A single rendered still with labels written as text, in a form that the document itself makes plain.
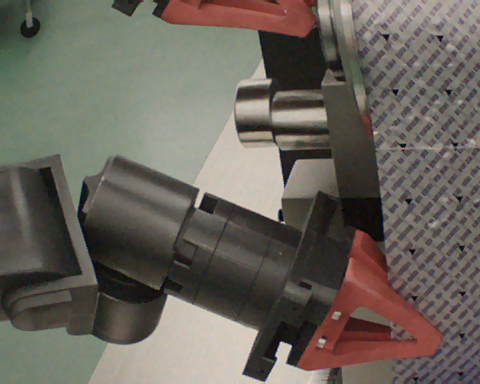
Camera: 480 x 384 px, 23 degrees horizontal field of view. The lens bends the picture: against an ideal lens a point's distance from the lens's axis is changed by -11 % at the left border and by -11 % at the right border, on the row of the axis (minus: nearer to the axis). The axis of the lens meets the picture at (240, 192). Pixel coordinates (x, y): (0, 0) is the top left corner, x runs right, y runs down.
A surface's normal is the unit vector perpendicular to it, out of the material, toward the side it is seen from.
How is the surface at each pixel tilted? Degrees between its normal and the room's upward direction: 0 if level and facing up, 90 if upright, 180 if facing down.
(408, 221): 91
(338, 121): 90
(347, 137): 90
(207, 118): 0
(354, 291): 100
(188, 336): 0
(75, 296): 126
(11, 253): 39
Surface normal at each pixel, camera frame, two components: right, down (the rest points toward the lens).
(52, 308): 0.33, 0.83
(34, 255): 0.41, -0.56
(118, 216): -0.03, 0.03
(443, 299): -0.22, 0.47
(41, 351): -0.15, -0.89
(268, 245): 0.19, -0.49
